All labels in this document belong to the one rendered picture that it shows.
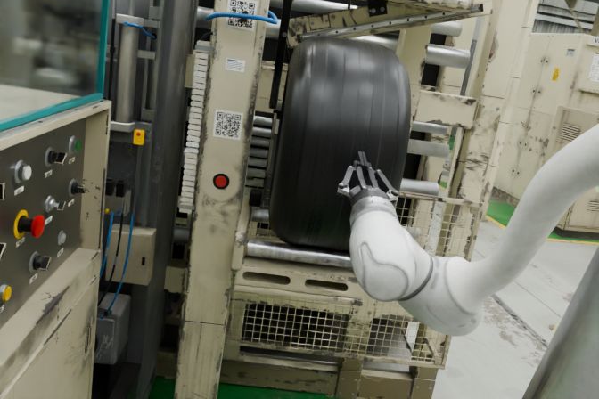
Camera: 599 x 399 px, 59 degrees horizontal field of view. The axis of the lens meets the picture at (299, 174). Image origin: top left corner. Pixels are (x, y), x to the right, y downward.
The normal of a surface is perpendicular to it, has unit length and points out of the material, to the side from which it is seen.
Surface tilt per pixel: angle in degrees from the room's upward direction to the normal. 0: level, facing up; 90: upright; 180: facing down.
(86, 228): 90
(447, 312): 115
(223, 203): 90
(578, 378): 89
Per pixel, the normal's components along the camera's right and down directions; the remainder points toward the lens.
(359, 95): 0.11, -0.33
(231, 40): 0.04, 0.25
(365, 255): -0.73, -0.50
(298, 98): -0.58, -0.32
